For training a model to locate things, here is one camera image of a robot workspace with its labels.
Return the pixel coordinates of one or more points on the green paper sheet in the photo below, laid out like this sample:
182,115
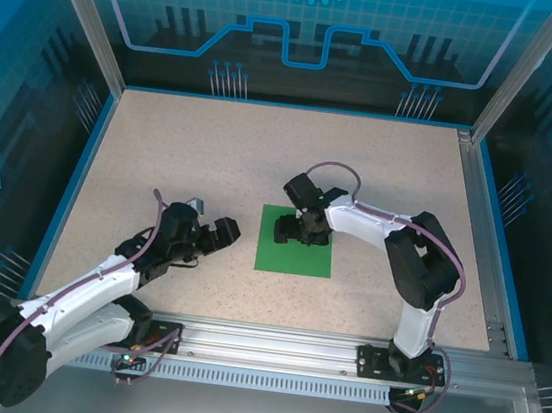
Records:
270,256

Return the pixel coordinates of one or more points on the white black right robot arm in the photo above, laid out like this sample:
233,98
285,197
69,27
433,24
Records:
364,227

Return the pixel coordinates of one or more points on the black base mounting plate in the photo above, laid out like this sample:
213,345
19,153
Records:
368,361
160,328

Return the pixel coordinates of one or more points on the blue table edge strip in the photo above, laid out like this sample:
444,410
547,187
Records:
495,218
52,239

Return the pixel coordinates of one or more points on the connector with green LED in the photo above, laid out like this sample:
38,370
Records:
416,393
128,361

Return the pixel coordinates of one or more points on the wide aluminium base rail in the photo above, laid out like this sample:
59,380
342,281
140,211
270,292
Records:
264,343

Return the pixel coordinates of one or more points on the aluminium side rail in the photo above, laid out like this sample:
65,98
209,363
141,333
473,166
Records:
478,216

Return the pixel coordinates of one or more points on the aluminium corner post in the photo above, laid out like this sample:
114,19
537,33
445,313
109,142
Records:
524,71
90,17

